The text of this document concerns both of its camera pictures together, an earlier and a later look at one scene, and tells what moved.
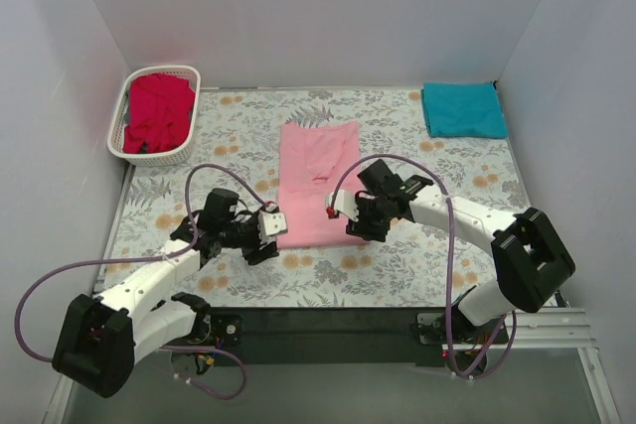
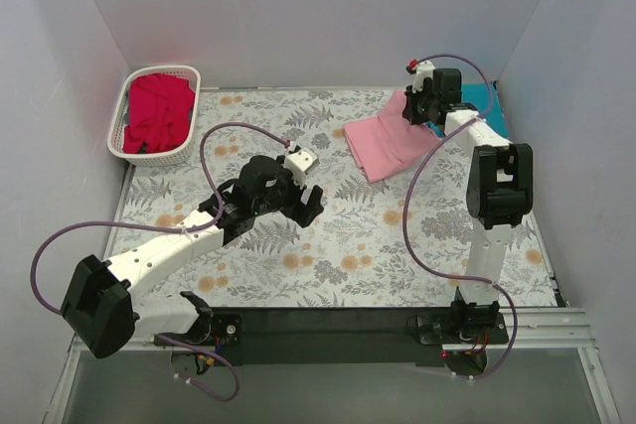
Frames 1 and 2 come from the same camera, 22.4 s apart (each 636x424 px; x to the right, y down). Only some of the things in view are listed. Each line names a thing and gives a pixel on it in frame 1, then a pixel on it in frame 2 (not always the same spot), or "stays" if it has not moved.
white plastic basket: (176, 156) stays
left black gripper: (255, 245) -> (300, 204)
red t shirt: (160, 107) stays
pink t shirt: (310, 159) -> (380, 143)
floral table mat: (431, 261) stays
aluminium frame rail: (546, 329) stays
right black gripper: (361, 224) -> (414, 106)
